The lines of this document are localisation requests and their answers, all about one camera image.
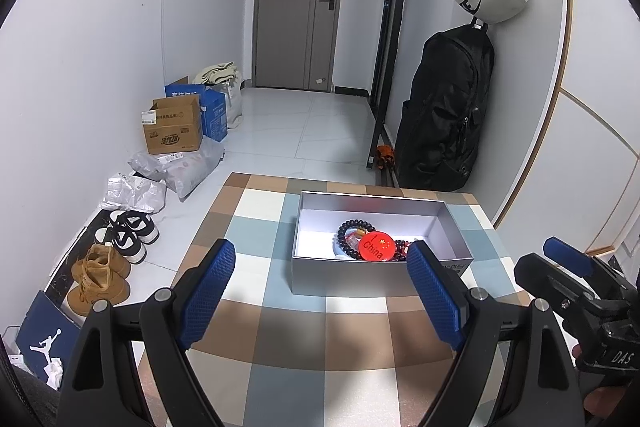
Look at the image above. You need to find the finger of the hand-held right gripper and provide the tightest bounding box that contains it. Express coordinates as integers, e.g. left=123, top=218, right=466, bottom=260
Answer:
left=543, top=237, right=638, bottom=303
left=514, top=253, right=608, bottom=358

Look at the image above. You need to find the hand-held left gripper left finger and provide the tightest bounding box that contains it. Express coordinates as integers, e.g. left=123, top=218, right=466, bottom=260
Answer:
left=57, top=238, right=237, bottom=427

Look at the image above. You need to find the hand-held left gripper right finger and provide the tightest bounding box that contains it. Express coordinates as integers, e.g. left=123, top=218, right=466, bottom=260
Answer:
left=406, top=241, right=586, bottom=427

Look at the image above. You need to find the red round badge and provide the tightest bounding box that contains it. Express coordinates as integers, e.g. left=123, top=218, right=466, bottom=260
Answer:
left=357, top=231, right=397, bottom=262

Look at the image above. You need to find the grey cardboard box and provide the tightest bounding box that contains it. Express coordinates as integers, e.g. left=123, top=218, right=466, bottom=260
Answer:
left=290, top=190, right=475, bottom=297

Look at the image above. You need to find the dark bead bracelet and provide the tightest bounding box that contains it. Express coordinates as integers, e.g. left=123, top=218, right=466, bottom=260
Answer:
left=336, top=218, right=373, bottom=262

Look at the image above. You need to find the person's right hand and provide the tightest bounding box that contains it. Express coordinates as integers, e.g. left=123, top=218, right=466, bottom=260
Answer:
left=570, top=342, right=621, bottom=420

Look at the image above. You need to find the black white sneaker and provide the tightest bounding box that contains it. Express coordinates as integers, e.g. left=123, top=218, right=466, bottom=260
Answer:
left=95, top=224, right=147, bottom=264
left=109, top=209, right=161, bottom=244

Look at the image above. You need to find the checkered tablecloth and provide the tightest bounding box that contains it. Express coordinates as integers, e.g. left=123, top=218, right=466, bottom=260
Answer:
left=137, top=172, right=533, bottom=427

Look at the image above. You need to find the tan boot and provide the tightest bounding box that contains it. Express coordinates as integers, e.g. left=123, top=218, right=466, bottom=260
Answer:
left=66, top=274, right=131, bottom=314
left=71, top=243, right=132, bottom=279

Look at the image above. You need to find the grey plastic parcel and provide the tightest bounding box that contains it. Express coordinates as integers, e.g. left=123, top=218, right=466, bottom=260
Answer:
left=127, top=137, right=226, bottom=202

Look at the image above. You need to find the white crumpled plastic bag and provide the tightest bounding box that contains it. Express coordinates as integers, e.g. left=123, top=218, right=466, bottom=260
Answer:
left=100, top=172, right=167, bottom=214

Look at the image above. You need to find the orange floor item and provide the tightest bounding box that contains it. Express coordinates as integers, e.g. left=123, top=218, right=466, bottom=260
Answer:
left=375, top=145, right=397, bottom=170

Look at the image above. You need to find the brown cardboard box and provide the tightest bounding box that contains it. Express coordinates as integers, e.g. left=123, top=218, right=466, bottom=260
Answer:
left=141, top=93, right=204, bottom=156

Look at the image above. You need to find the blue shoe box lid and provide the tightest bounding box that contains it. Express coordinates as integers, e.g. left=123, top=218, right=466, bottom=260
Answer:
left=15, top=291, right=83, bottom=380

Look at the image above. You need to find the white crumpled paper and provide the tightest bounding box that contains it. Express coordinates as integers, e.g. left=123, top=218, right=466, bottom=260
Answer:
left=42, top=357, right=64, bottom=390

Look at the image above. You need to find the black backpack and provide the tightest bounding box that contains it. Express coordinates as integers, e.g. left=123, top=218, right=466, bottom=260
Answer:
left=395, top=24, right=496, bottom=192

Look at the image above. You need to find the blue cardboard box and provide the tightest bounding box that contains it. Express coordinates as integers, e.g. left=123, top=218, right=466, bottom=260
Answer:
left=164, top=76, right=230, bottom=142

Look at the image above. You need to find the dark grey cloth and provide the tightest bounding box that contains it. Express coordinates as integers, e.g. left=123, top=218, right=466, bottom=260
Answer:
left=0, top=359, right=61, bottom=427

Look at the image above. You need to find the beige cloth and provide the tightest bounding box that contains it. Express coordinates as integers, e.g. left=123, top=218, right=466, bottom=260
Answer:
left=192, top=61, right=241, bottom=86

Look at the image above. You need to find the grey door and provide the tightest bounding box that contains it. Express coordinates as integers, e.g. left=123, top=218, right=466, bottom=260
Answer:
left=250, top=0, right=351, bottom=92

